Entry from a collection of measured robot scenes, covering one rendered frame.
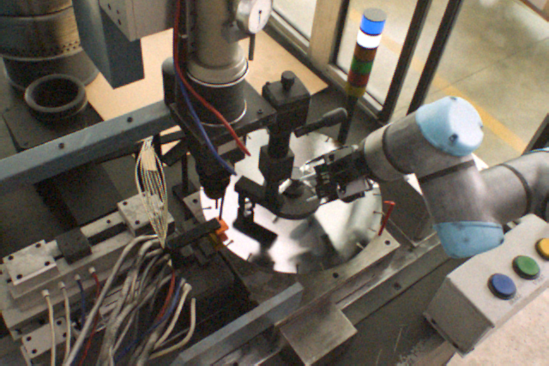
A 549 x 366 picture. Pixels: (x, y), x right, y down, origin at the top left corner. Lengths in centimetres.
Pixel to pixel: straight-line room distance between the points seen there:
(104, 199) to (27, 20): 42
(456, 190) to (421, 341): 50
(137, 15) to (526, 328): 183
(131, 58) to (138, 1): 16
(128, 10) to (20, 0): 68
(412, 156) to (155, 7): 36
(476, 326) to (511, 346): 106
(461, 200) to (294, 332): 44
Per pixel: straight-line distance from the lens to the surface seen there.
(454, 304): 107
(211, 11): 60
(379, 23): 107
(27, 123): 118
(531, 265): 111
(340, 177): 82
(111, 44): 74
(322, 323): 102
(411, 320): 115
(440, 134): 68
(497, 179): 74
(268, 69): 155
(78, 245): 103
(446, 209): 70
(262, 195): 91
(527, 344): 215
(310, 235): 95
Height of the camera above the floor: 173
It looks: 48 degrees down
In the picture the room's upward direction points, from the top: 8 degrees clockwise
